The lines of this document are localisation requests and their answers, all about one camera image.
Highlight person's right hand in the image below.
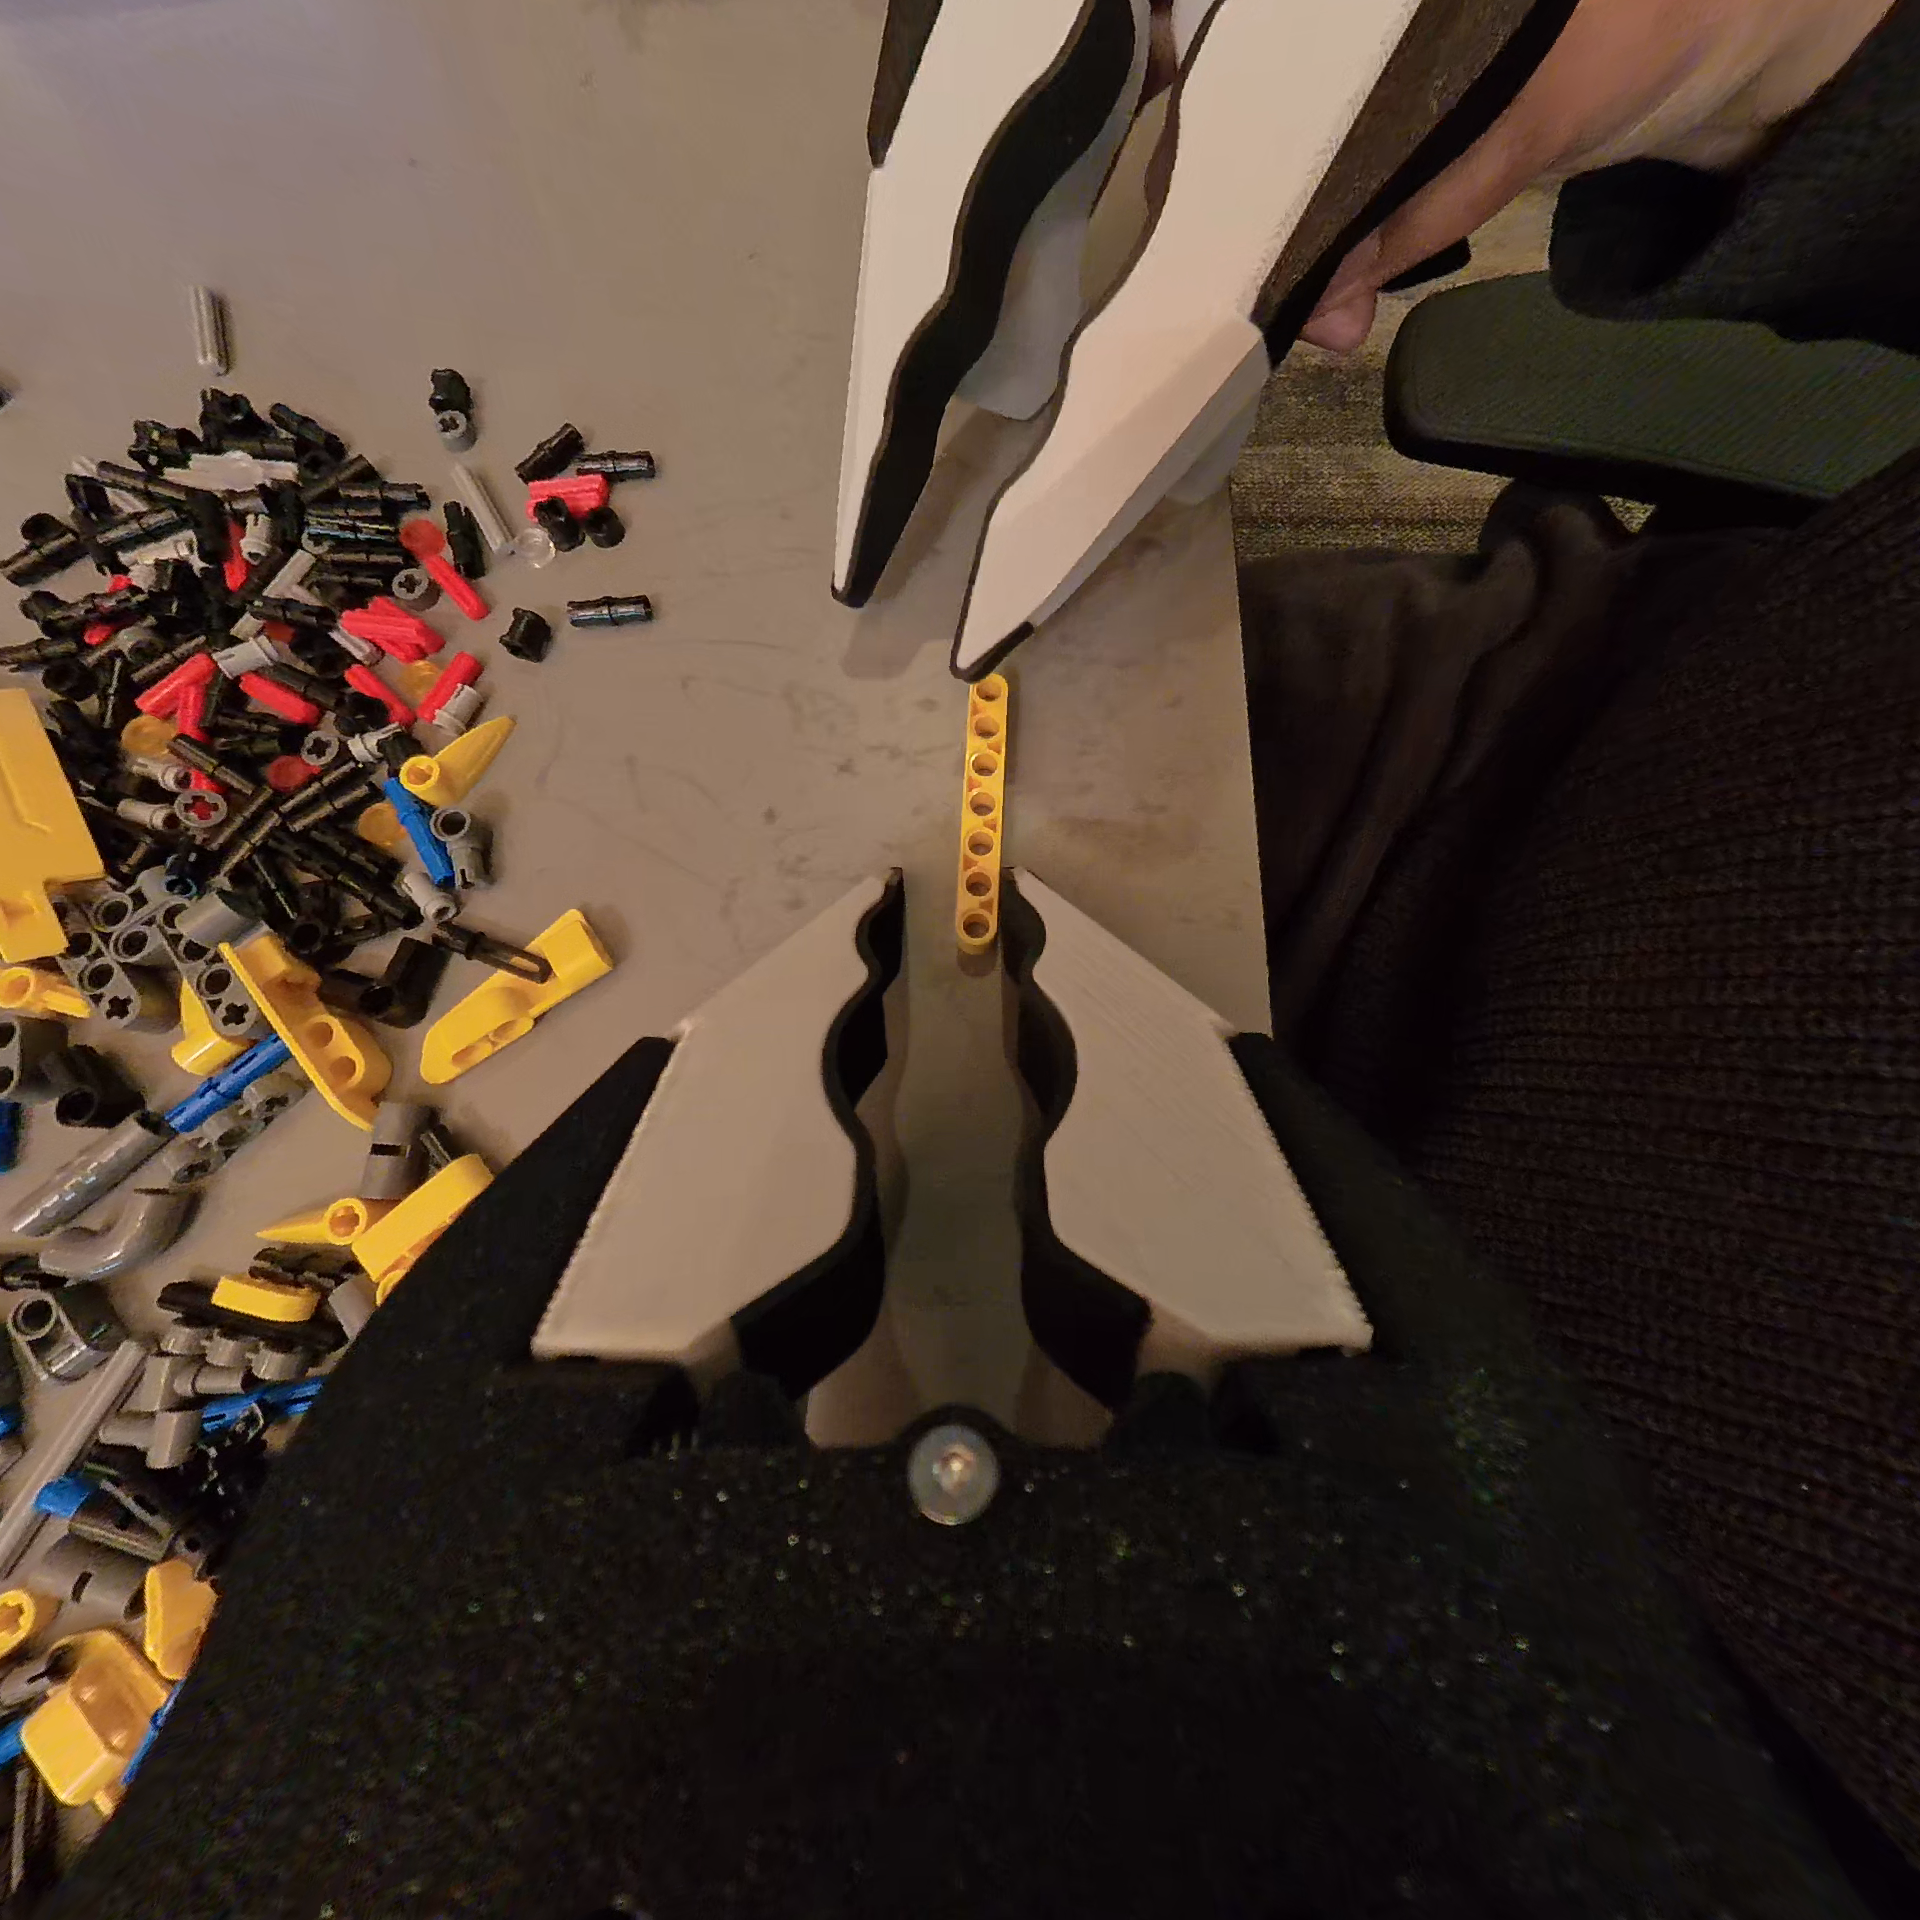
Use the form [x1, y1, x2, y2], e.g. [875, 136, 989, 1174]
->
[1300, 0, 1884, 353]

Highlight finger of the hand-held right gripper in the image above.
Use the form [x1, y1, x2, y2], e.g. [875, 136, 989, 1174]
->
[827, 0, 1150, 608]
[949, 0, 1427, 683]

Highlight yellow fin piece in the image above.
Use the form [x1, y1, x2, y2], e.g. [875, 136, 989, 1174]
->
[419, 908, 618, 1083]

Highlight short yellow holed beam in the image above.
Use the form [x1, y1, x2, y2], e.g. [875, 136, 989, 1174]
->
[956, 670, 1013, 952]

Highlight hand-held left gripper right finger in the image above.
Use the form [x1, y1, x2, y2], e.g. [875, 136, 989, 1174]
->
[998, 867, 1374, 1411]

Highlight person's right forearm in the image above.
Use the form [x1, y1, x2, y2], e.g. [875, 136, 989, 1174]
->
[1551, 0, 1920, 377]

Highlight black chair armrest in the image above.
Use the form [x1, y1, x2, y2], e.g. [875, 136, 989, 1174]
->
[1382, 269, 1920, 517]

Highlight yellow curved panel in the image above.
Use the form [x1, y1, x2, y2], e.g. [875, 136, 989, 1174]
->
[0, 689, 109, 963]

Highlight pile of mixed building pieces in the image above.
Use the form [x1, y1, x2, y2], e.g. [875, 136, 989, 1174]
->
[0, 692, 619, 1822]

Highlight pile of black red pins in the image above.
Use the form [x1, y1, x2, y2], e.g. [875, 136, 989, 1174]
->
[0, 382, 663, 976]

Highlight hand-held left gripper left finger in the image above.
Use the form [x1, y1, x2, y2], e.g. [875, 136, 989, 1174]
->
[531, 867, 909, 1396]

